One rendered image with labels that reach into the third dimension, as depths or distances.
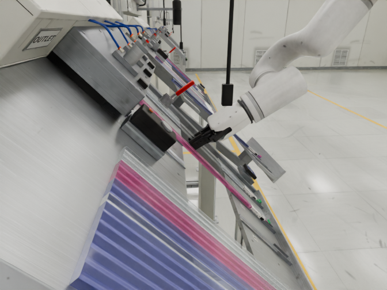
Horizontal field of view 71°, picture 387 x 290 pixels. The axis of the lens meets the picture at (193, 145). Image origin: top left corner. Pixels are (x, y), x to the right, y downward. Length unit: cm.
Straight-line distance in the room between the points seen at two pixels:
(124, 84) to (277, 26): 837
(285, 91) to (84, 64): 48
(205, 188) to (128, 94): 81
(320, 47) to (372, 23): 933
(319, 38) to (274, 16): 799
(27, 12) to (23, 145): 12
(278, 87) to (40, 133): 57
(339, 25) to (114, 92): 51
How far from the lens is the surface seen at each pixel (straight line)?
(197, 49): 825
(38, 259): 21
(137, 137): 44
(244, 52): 849
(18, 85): 35
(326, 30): 72
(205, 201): 122
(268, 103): 72
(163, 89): 522
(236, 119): 70
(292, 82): 73
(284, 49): 79
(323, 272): 181
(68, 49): 44
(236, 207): 66
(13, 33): 32
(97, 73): 44
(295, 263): 75
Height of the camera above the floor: 125
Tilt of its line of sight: 24 degrees down
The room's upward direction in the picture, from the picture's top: straight up
